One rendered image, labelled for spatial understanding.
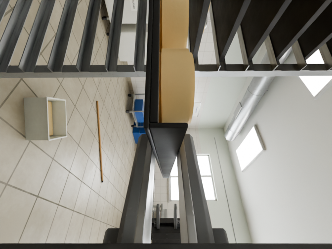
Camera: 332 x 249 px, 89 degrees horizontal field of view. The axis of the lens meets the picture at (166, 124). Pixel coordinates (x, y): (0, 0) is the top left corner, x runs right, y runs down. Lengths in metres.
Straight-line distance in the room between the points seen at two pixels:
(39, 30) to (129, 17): 2.26
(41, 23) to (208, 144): 5.42
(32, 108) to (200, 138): 5.08
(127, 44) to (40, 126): 2.17
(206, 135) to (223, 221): 2.59
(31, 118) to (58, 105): 0.24
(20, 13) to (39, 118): 0.70
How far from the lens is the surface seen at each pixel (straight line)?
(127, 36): 3.14
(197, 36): 0.52
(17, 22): 0.91
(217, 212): 5.16
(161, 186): 5.12
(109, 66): 0.62
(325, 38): 0.69
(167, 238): 0.56
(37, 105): 1.44
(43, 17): 0.88
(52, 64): 0.69
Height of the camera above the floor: 0.96
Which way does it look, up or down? level
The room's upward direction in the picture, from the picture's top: 90 degrees clockwise
